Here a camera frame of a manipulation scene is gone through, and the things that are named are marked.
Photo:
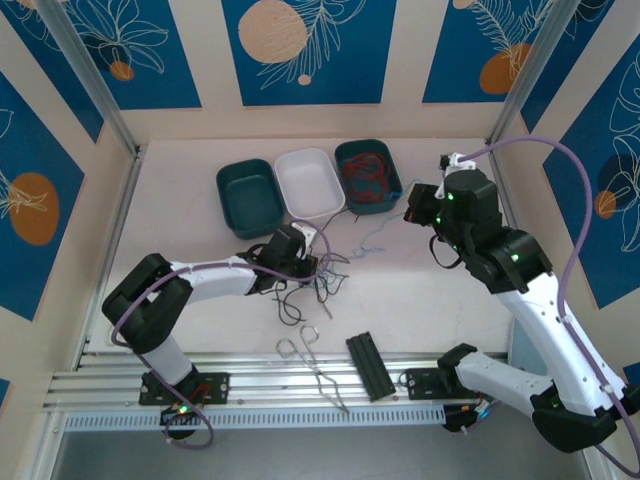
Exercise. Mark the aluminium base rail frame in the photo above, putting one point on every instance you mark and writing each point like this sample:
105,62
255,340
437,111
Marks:
280,385

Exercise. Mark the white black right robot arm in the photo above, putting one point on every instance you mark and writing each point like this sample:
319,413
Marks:
540,325

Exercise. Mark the aluminium table side rail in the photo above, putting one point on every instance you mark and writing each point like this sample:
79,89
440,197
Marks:
494,157
127,200

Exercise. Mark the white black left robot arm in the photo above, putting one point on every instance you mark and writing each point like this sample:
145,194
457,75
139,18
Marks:
215,277

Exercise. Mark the black controller board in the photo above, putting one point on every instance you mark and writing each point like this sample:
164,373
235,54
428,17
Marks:
172,415
452,422

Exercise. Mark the black rail piece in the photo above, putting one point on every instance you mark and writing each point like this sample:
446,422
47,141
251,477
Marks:
370,367

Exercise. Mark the metal scissor tongs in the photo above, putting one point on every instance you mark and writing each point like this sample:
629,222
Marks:
315,371

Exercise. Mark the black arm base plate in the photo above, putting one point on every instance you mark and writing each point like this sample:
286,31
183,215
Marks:
420,385
220,387

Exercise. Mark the teal plastic bin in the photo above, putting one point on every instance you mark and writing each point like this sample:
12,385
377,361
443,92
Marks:
247,195
395,200

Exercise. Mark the aluminium frame post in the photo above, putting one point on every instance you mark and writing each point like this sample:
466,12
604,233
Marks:
531,75
91,75

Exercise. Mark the white plastic bin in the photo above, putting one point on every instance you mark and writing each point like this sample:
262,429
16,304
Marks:
307,180

